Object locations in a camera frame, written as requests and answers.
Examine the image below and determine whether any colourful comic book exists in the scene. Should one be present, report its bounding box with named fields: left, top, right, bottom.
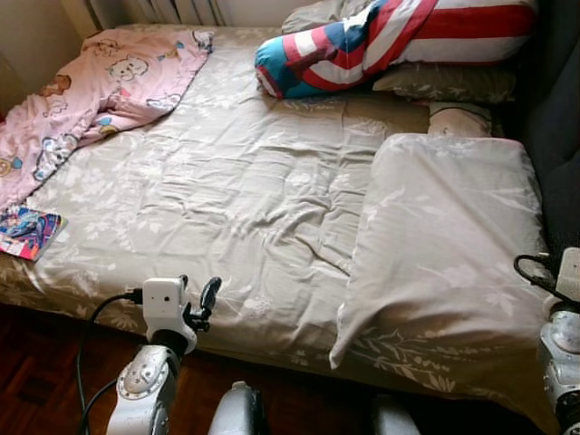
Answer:
left=0, top=205, right=69, bottom=263

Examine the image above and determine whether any bed with beige floral sheet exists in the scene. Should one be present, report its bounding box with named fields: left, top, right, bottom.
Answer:
left=0, top=23, right=563, bottom=434

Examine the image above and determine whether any pink cartoon print blanket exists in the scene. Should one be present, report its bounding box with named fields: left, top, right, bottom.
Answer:
left=0, top=27, right=214, bottom=211

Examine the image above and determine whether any grey right robot leg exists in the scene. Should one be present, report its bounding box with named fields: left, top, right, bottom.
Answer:
left=370, top=394, right=422, bottom=435

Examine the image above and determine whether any dark grey upholstered chair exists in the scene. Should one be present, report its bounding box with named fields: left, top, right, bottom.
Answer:
left=503, top=0, right=580, bottom=273

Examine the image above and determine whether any large beige floral pillow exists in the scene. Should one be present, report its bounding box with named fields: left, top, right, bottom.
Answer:
left=328, top=133, right=552, bottom=371

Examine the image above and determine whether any grey curtain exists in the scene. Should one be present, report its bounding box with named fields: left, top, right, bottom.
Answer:
left=59, top=0, right=227, bottom=28

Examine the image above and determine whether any red white blue striped pillow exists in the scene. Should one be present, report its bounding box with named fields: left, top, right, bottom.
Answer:
left=254, top=0, right=537, bottom=101

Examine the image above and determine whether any grey pillow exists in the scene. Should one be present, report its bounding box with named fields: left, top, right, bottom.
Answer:
left=281, top=0, right=382, bottom=35

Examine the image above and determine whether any small cream pillow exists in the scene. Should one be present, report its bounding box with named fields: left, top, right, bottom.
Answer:
left=428, top=101, right=495, bottom=139

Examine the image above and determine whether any olive floral pillow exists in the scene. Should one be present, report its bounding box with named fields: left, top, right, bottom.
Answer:
left=372, top=62, right=517, bottom=105

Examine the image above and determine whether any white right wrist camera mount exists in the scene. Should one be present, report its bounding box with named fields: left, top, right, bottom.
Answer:
left=555, top=246, right=580, bottom=305

